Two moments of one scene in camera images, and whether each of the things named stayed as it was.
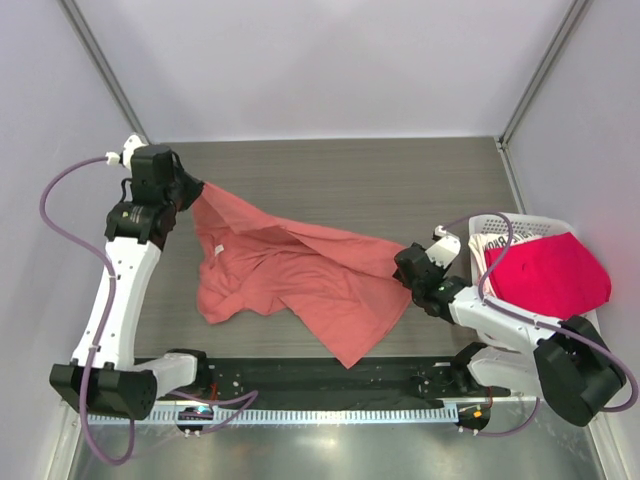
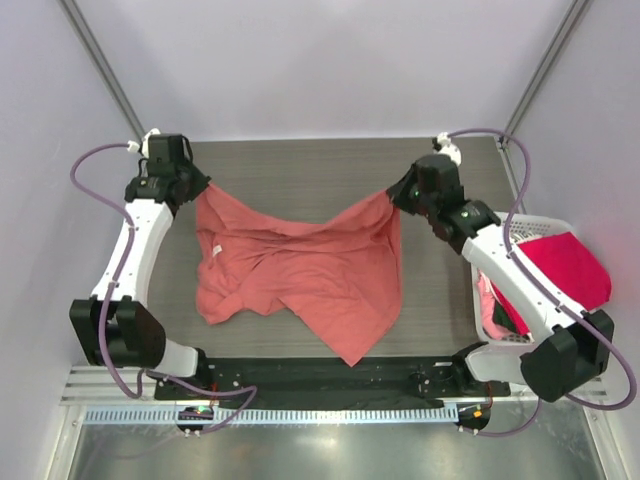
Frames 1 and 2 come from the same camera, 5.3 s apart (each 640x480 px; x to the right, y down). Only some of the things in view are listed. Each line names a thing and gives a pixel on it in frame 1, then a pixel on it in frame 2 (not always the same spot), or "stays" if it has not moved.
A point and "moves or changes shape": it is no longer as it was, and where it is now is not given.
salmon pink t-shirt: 347,294 moves or changes shape
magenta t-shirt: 554,277 stays
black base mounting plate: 301,383 stays
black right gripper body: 399,276 to 426,205
